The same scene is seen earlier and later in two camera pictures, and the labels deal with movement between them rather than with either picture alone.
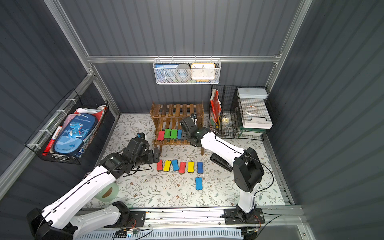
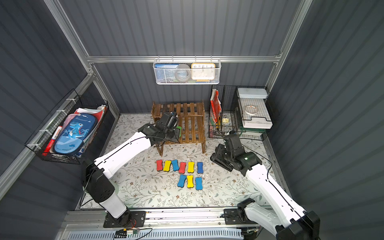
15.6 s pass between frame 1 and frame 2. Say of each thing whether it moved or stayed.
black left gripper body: moved
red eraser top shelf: stayed
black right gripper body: moved
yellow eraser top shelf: stayed
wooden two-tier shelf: stayed
